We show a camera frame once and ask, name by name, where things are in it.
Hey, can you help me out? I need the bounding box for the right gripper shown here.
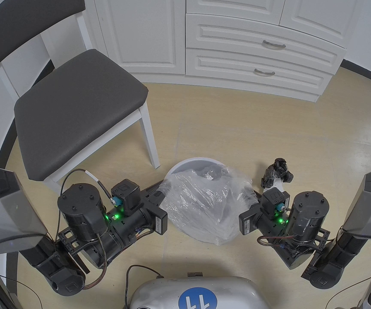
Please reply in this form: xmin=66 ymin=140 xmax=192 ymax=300
xmin=239 ymin=209 xmax=288 ymax=237

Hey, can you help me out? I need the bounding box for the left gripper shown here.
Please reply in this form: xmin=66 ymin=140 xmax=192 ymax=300
xmin=110 ymin=187 xmax=168 ymax=247

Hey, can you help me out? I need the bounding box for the clear plastic bag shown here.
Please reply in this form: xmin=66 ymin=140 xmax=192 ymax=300
xmin=156 ymin=168 xmax=260 ymax=245

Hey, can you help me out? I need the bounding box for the black plastic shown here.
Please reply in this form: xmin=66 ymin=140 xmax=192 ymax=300
xmin=260 ymin=157 xmax=295 ymax=187

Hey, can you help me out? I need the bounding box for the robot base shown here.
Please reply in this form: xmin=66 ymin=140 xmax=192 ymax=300
xmin=131 ymin=276 xmax=271 ymax=309

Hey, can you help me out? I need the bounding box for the white trash bin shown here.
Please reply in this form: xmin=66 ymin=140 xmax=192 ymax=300
xmin=165 ymin=157 xmax=247 ymax=242

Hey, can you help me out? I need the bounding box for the white chair grey seat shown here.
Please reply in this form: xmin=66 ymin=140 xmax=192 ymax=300
xmin=0 ymin=0 xmax=160 ymax=205

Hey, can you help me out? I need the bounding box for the white wardrobe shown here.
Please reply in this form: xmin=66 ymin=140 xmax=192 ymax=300
xmin=81 ymin=0 xmax=366 ymax=103

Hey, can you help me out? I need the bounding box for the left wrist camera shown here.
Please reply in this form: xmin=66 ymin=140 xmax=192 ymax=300
xmin=111 ymin=179 xmax=141 ymax=215

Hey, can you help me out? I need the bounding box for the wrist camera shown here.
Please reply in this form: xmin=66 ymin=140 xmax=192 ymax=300
xmin=262 ymin=187 xmax=289 ymax=221
xmin=111 ymin=179 xmax=141 ymax=215

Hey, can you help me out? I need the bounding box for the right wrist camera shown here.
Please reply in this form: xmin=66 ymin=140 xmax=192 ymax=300
xmin=262 ymin=187 xmax=289 ymax=221

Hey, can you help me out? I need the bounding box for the black cable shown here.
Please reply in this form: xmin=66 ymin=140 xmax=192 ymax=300
xmin=59 ymin=169 xmax=114 ymax=205
xmin=124 ymin=264 xmax=164 ymax=309

